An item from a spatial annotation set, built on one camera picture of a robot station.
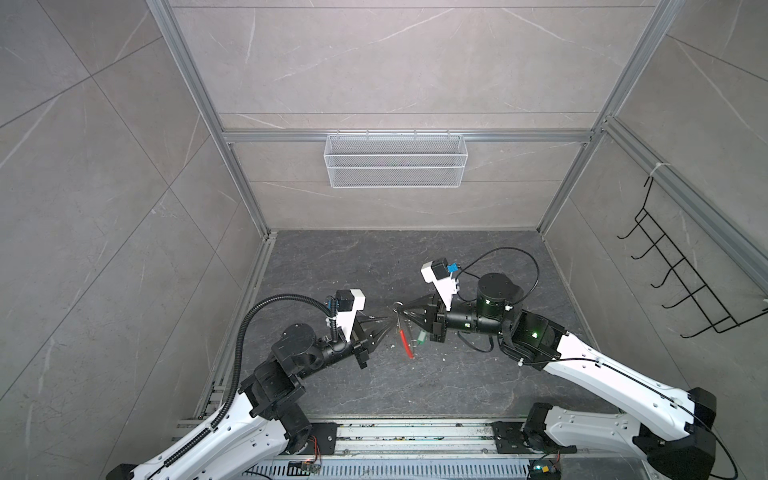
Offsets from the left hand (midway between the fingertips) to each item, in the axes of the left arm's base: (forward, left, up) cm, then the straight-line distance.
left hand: (394, 317), depth 58 cm
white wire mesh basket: (+61, -4, -4) cm, 61 cm away
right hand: (+2, -1, 0) cm, 2 cm away
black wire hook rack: (-2, -66, -1) cm, 66 cm away
